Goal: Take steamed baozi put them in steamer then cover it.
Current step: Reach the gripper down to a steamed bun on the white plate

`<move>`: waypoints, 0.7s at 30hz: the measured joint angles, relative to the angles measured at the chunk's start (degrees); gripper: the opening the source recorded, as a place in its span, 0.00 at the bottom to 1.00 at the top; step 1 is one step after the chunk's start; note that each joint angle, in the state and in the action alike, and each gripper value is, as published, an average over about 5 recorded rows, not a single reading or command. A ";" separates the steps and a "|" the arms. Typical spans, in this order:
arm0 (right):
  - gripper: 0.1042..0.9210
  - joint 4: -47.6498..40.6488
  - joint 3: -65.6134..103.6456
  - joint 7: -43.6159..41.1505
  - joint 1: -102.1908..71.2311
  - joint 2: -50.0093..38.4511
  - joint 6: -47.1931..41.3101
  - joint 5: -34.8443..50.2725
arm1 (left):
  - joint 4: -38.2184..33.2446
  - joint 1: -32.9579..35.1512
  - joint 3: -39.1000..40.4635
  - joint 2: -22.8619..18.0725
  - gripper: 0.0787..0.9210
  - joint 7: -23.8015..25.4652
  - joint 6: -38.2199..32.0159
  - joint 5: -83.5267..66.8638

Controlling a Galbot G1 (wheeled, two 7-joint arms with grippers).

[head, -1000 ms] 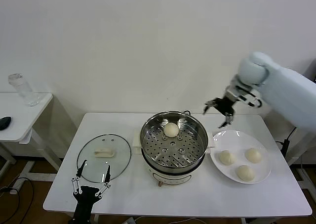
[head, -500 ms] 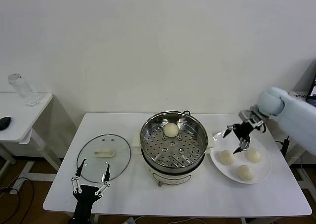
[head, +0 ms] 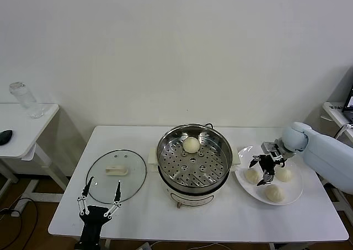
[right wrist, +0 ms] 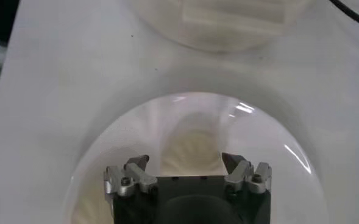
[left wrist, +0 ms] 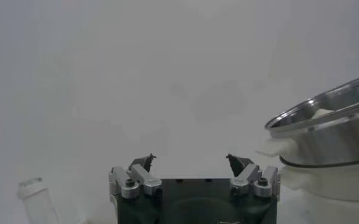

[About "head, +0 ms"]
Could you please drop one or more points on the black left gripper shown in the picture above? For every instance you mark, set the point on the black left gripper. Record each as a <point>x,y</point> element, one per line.
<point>95,217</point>

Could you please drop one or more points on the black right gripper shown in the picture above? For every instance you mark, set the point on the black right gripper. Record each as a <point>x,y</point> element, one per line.
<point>267,164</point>

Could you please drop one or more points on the white steamed baozi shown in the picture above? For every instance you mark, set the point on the white steamed baozi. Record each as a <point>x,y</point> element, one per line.
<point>284,175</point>
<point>273,193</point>
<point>251,176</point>
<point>191,145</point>

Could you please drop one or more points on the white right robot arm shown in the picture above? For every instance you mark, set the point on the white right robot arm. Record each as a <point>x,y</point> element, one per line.
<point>325,156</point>

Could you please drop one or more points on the perforated stainless steel steamer basket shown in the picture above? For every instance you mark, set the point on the perforated stainless steel steamer basket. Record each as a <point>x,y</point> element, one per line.
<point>204,175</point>

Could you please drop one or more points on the white round plate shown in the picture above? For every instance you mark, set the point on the white round plate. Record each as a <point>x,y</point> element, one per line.
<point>292,194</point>

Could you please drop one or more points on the white electric cooker pot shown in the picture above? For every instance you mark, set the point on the white electric cooker pot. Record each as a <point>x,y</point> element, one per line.
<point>190,199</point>

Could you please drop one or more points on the white side table with laptop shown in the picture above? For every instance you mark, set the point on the white side table with laptop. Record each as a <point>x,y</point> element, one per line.
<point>332,112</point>

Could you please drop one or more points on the white paper label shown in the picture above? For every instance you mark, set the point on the white paper label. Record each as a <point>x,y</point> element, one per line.
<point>335,106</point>

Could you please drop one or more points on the dark laptop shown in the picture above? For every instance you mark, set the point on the dark laptop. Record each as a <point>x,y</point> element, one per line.
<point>348,102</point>

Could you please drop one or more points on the black computer mouse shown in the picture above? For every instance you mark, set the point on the black computer mouse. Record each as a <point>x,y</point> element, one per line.
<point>5,137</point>

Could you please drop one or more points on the clear plastic water bottle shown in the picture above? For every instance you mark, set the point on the clear plastic water bottle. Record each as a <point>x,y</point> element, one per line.
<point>26,99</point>

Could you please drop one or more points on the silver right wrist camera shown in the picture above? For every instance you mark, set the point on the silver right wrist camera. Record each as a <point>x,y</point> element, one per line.
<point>269,149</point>

